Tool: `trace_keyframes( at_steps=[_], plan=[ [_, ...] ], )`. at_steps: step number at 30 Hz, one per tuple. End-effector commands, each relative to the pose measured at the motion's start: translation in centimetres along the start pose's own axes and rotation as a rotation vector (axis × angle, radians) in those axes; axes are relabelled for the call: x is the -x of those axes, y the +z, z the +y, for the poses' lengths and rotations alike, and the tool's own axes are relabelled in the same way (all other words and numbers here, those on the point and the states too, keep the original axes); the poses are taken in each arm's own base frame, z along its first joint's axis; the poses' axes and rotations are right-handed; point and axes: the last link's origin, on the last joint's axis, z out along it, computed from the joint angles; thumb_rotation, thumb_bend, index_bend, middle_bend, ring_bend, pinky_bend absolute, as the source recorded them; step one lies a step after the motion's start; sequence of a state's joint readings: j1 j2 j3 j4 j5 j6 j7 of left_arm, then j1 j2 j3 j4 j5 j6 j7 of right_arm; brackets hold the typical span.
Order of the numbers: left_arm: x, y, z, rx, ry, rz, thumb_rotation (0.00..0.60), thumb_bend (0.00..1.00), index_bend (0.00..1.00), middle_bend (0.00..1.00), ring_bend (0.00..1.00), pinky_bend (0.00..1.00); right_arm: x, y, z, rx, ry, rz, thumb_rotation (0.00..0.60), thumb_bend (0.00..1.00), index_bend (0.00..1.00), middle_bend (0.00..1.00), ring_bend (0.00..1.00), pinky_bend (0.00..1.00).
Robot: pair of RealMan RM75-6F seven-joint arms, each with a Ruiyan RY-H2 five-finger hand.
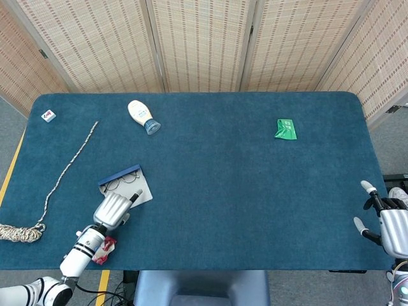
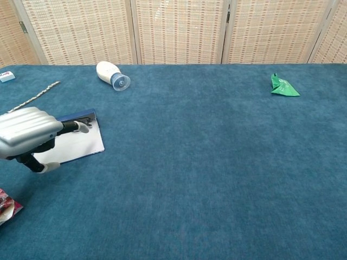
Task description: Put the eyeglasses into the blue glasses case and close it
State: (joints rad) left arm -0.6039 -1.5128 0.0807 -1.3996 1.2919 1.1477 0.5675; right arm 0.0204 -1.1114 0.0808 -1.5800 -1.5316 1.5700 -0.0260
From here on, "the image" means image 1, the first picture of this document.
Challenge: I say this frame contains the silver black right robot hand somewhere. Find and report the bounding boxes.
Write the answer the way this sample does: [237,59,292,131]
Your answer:
[353,180,408,258]

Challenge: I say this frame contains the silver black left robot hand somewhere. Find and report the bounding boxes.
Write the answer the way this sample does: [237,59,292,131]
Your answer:
[92,189,143,230]

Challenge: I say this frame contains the blue and grey box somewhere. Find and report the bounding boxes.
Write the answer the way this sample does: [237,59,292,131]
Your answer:
[97,164,153,210]

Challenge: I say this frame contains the black-framed eyeglasses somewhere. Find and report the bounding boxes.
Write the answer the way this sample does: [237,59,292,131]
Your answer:
[101,170,143,194]

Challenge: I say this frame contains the blue carpet floor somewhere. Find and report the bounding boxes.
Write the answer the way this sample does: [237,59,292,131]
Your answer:
[0,91,396,272]

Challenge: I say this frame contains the grey sneaker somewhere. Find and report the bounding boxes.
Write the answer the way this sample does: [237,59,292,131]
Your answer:
[388,187,408,210]

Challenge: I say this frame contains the red drink pouch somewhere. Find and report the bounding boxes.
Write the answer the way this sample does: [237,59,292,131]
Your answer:
[75,229,118,265]

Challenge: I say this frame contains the black table leg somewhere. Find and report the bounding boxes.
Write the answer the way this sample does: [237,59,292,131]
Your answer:
[122,270,140,284]

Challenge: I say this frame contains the white bottle with blue cap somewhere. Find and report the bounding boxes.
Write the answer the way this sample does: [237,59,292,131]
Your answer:
[127,99,162,136]

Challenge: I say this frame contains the white mahjong tile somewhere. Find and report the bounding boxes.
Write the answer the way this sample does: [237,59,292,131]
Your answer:
[40,108,57,123]

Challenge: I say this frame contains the grey-blue robot torso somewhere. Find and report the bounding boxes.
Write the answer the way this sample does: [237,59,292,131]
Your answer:
[133,270,271,306]

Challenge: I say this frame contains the crumpled green packet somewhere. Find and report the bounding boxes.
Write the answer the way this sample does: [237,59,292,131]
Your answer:
[273,118,298,141]

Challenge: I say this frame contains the bamboo folding screen panel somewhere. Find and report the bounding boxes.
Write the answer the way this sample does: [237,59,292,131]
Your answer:
[140,0,258,93]
[6,0,165,94]
[0,0,69,119]
[240,0,372,93]
[315,0,408,130]

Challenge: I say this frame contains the black metal frame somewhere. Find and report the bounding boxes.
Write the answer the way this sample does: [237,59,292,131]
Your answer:
[383,173,408,183]

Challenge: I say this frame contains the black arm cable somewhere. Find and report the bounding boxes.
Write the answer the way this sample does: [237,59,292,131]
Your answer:
[75,282,135,302]

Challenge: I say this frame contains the braided beige rope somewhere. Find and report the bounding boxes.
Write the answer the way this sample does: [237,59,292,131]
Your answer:
[0,120,99,244]

